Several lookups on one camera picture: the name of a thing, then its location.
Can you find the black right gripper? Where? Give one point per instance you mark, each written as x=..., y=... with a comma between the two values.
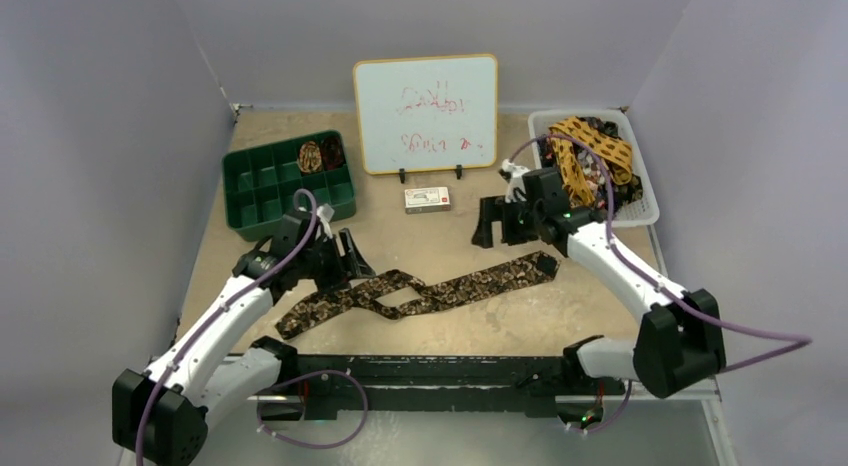
x=500, y=216

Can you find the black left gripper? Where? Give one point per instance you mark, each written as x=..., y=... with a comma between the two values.
x=339, y=275

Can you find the brown floral tie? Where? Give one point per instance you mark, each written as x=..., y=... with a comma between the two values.
x=395, y=294

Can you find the small white cardboard box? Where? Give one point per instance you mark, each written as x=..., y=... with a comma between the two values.
x=427, y=200

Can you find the green compartment tray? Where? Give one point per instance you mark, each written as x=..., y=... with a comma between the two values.
x=259, y=184

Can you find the white plastic basket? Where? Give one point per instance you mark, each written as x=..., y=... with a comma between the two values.
x=642, y=212

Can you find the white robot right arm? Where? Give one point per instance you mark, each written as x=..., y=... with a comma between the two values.
x=679, y=342

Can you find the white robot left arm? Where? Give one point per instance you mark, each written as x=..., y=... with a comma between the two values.
x=164, y=413

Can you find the dark floral ties pile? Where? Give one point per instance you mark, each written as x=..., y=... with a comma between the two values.
x=616, y=185

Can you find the yellow spotted tie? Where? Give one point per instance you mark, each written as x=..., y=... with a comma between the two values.
x=590, y=152

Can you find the rolled dark red tie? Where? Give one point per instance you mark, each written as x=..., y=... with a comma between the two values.
x=332, y=152

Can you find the rolled yellow patterned tie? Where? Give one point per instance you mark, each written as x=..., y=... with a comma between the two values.
x=310, y=160

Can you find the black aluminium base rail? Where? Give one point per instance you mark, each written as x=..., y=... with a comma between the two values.
x=535, y=386

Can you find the whiteboard with yellow frame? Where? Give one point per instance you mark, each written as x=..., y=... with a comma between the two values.
x=427, y=114

